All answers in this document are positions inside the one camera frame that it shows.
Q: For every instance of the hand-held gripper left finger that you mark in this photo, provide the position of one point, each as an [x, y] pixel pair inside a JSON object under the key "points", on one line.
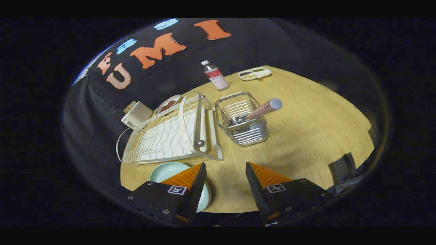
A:
{"points": [[197, 190]]}

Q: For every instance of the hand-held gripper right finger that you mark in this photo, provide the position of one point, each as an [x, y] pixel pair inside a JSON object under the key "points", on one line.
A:
{"points": [[255, 190]]}

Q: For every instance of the pale green plate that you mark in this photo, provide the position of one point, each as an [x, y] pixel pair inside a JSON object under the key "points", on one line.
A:
{"points": [[163, 172]]}

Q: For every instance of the white oval plate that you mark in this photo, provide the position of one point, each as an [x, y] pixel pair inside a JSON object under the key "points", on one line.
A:
{"points": [[175, 98]]}

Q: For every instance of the red meat steak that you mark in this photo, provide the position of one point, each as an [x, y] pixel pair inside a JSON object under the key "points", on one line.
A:
{"points": [[163, 108], [170, 103]]}

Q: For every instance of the white toaster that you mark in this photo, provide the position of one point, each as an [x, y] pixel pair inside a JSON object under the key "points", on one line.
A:
{"points": [[139, 114]]}

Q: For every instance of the brown bread slice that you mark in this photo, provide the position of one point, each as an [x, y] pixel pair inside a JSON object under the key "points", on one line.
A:
{"points": [[128, 108]]}

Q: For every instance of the clear bottle with red label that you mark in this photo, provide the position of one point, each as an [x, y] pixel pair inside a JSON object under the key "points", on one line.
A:
{"points": [[218, 80]]}

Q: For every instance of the white divided tray of beans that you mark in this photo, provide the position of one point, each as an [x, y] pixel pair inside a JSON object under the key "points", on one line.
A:
{"points": [[264, 73]]}

